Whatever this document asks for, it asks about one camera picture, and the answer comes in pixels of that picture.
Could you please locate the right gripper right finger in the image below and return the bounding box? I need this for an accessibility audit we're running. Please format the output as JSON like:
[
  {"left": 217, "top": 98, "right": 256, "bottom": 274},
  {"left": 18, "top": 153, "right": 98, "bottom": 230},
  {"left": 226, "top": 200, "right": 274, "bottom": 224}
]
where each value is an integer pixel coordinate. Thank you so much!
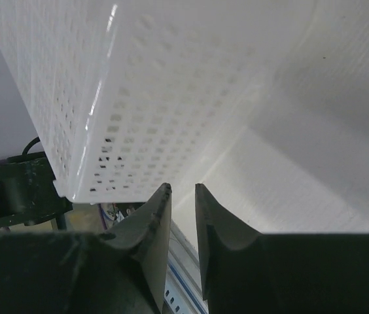
[{"left": 195, "top": 184, "right": 369, "bottom": 313}]

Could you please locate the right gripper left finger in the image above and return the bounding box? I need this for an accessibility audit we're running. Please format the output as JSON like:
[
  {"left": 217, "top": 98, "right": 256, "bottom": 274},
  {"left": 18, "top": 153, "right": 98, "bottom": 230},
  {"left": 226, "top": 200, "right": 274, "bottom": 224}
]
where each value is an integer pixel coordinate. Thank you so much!
[{"left": 0, "top": 183, "right": 172, "bottom": 313}]

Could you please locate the large white plastic container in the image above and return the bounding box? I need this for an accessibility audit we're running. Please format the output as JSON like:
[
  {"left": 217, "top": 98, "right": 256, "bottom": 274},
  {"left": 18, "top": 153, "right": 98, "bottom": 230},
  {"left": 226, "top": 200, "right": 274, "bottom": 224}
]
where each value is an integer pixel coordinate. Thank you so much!
[{"left": 0, "top": 1, "right": 316, "bottom": 203}]

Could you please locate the aluminium mounting rail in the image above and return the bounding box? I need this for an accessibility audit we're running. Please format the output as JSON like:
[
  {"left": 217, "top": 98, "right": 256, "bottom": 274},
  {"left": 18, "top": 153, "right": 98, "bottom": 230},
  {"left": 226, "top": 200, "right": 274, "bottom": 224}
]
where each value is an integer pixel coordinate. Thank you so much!
[{"left": 164, "top": 222, "right": 209, "bottom": 314}]

